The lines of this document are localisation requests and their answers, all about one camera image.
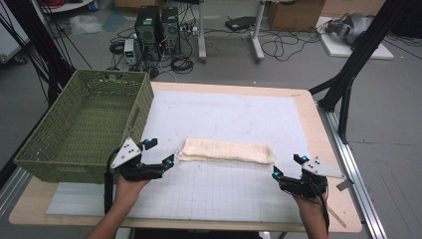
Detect grey headset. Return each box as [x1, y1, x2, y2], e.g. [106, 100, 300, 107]
[323, 12, 375, 46]

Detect white floor board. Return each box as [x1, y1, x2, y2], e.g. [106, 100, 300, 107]
[315, 15, 396, 62]

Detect thin wooden strip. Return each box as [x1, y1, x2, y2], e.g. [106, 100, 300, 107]
[327, 206, 348, 229]

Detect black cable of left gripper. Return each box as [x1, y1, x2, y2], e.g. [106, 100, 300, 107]
[104, 150, 120, 215]

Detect white power supply unit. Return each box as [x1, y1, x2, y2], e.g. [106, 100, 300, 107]
[122, 37, 139, 66]

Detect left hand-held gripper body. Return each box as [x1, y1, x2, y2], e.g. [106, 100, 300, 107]
[109, 137, 164, 182]

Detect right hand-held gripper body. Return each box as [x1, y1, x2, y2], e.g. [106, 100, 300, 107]
[279, 156, 348, 200]

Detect person's right hand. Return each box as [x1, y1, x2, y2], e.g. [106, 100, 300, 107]
[293, 194, 328, 222]

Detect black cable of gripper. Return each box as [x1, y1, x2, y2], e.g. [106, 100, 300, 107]
[104, 150, 120, 215]
[316, 190, 331, 235]

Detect white table frame leg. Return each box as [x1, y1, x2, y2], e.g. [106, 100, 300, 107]
[249, 0, 267, 63]
[196, 0, 209, 64]

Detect coiled black cable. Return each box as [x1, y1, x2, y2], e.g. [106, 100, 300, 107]
[169, 55, 195, 76]

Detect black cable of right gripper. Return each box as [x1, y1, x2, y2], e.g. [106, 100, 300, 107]
[316, 190, 331, 235]

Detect cream towel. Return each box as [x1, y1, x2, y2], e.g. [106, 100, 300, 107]
[174, 137, 277, 166]

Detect person's left hand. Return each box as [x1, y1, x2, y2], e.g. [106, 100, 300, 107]
[113, 174, 151, 208]

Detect clear plastic bag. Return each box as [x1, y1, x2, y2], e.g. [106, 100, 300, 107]
[69, 14, 105, 37]

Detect small grey flat piece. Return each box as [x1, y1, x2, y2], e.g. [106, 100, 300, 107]
[335, 178, 354, 192]

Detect white grid mat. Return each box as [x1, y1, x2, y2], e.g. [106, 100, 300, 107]
[45, 90, 312, 224]

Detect loose black floor cables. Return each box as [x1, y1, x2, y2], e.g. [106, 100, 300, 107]
[259, 27, 323, 63]

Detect black flat device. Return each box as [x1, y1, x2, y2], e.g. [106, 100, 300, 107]
[224, 15, 257, 33]

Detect white power strip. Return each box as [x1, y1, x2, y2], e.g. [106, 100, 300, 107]
[178, 25, 201, 36]

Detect green woven plastic basket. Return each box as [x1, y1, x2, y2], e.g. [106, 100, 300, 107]
[13, 69, 155, 184]

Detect brown cardboard box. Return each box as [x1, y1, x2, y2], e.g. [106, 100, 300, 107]
[266, 0, 326, 33]

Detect black computer tower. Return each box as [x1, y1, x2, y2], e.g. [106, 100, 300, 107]
[160, 5, 182, 56]
[133, 5, 164, 62]

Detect aluminium floor rail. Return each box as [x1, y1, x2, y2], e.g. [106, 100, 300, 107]
[0, 164, 33, 218]
[316, 103, 388, 239]

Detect black tripod stand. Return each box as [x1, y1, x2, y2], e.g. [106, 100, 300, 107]
[308, 0, 414, 145]
[0, 0, 78, 106]

